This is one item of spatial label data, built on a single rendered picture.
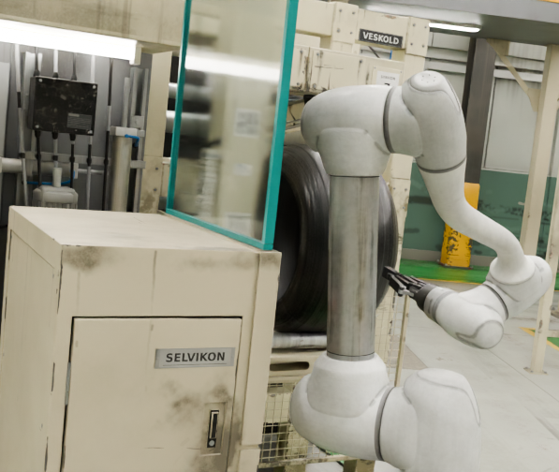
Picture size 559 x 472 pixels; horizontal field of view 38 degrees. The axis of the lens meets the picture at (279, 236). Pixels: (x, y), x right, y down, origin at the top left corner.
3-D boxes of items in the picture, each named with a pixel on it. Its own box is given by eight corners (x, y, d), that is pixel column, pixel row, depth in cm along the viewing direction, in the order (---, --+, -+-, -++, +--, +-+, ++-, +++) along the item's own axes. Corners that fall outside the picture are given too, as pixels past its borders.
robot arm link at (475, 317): (439, 339, 199) (481, 311, 202) (480, 365, 185) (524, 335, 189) (428, 303, 194) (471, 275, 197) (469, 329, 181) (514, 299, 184)
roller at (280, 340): (259, 350, 236) (266, 346, 232) (257, 335, 238) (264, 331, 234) (362, 348, 252) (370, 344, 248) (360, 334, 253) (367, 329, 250)
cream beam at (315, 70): (241, 83, 254) (245, 35, 252) (211, 84, 276) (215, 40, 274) (402, 106, 281) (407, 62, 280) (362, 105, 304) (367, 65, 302)
